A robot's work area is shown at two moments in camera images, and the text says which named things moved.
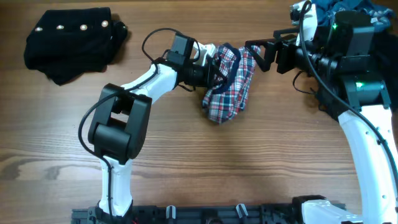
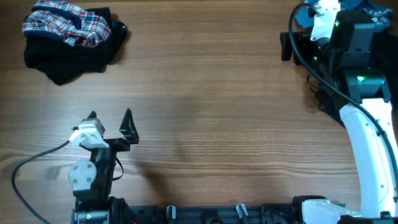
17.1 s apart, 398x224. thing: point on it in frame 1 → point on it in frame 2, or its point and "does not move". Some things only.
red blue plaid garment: [228, 99] → [86, 28]
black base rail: [203, 214] does not move
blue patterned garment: [326, 10] does not move
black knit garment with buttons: [67, 45] does not move
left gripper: [209, 79] → [129, 135]
